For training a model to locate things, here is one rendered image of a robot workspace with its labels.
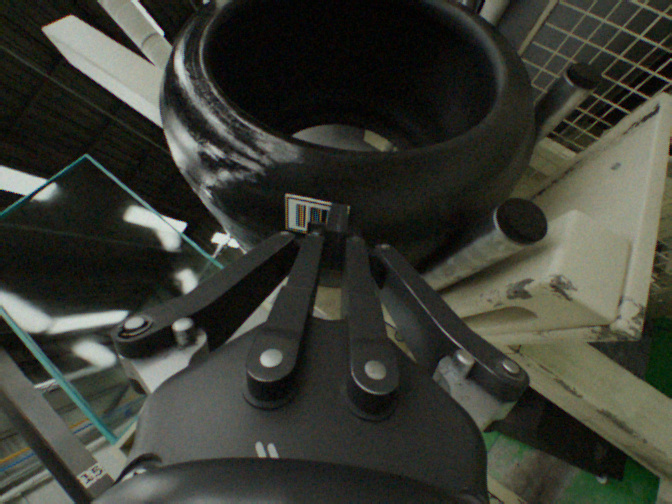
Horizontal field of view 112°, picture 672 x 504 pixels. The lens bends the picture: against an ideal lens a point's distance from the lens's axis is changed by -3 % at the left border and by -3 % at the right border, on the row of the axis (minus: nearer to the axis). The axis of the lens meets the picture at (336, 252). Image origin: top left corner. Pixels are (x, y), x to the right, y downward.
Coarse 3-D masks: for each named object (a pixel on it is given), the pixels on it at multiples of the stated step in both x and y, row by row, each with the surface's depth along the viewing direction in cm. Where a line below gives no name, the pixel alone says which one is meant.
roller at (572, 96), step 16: (576, 64) 30; (560, 80) 31; (576, 80) 30; (592, 80) 29; (544, 96) 34; (560, 96) 32; (576, 96) 31; (544, 112) 34; (560, 112) 33; (544, 128) 36
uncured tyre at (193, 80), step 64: (256, 0) 36; (320, 0) 45; (384, 0) 44; (448, 0) 38; (192, 64) 28; (256, 64) 50; (320, 64) 57; (384, 64) 56; (448, 64) 48; (512, 64) 32; (192, 128) 25; (256, 128) 24; (384, 128) 63; (448, 128) 55; (512, 128) 28; (256, 192) 24; (320, 192) 23; (384, 192) 23; (448, 192) 24
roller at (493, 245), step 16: (496, 208) 22; (512, 208) 21; (528, 208) 21; (480, 224) 24; (496, 224) 21; (512, 224) 20; (528, 224) 20; (544, 224) 20; (464, 240) 26; (480, 240) 23; (496, 240) 22; (512, 240) 21; (528, 240) 20; (448, 256) 29; (464, 256) 26; (480, 256) 24; (496, 256) 23; (432, 272) 33; (448, 272) 30; (464, 272) 28
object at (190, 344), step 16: (192, 320) 8; (176, 336) 7; (192, 336) 8; (160, 352) 7; (176, 352) 7; (192, 352) 7; (208, 352) 8; (128, 368) 7; (144, 368) 7; (160, 368) 7; (176, 368) 7; (144, 384) 7
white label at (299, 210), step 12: (288, 204) 23; (300, 204) 22; (312, 204) 22; (324, 204) 22; (288, 216) 23; (300, 216) 23; (312, 216) 23; (324, 216) 23; (288, 228) 25; (300, 228) 24
